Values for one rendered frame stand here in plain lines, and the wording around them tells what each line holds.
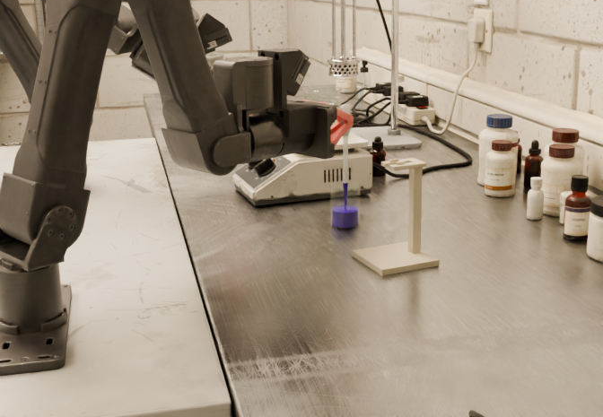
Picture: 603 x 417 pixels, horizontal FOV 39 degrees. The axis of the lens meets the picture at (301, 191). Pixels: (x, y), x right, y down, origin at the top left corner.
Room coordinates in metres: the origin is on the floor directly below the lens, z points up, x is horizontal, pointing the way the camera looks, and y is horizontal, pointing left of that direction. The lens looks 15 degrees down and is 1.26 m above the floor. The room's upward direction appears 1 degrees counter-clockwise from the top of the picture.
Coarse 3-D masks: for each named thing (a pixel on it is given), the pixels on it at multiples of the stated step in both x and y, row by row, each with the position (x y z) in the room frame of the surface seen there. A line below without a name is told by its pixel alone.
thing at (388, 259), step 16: (400, 160) 1.02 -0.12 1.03; (416, 160) 1.01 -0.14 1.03; (416, 176) 1.00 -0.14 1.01; (416, 192) 1.00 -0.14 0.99; (416, 208) 1.00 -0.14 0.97; (416, 224) 1.00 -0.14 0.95; (416, 240) 1.00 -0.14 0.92; (368, 256) 0.99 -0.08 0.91; (384, 256) 0.99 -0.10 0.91; (400, 256) 0.99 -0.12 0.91; (416, 256) 0.99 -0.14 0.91; (432, 256) 0.99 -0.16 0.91; (384, 272) 0.95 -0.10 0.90; (400, 272) 0.96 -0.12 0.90
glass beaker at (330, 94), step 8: (304, 88) 1.37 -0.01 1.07; (312, 88) 1.38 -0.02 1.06; (320, 88) 1.39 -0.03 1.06; (328, 88) 1.39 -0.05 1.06; (336, 88) 1.38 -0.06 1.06; (304, 96) 1.35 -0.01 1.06; (312, 96) 1.33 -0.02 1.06; (320, 96) 1.33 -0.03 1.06; (328, 96) 1.33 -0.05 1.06; (336, 96) 1.34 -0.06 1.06; (336, 104) 1.34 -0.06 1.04; (336, 120) 1.34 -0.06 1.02
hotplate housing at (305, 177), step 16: (304, 160) 1.28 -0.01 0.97; (320, 160) 1.29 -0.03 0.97; (336, 160) 1.29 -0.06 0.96; (352, 160) 1.30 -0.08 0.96; (368, 160) 1.31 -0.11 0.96; (272, 176) 1.26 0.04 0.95; (288, 176) 1.27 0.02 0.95; (304, 176) 1.27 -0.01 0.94; (320, 176) 1.28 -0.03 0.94; (336, 176) 1.29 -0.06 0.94; (352, 176) 1.30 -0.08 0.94; (368, 176) 1.31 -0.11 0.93; (240, 192) 1.33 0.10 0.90; (256, 192) 1.25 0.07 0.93; (272, 192) 1.26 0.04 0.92; (288, 192) 1.27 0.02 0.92; (304, 192) 1.27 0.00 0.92; (320, 192) 1.28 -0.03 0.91; (368, 192) 1.31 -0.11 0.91
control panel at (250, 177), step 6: (282, 156) 1.32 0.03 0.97; (276, 162) 1.30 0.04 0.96; (282, 162) 1.29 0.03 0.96; (288, 162) 1.28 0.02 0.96; (240, 168) 1.37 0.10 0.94; (246, 168) 1.35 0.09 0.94; (276, 168) 1.28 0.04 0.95; (282, 168) 1.27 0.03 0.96; (240, 174) 1.34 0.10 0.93; (246, 174) 1.33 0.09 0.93; (252, 174) 1.31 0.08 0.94; (270, 174) 1.27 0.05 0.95; (246, 180) 1.30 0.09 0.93; (252, 180) 1.29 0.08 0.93; (258, 180) 1.27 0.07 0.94; (264, 180) 1.26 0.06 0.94; (252, 186) 1.27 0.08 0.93
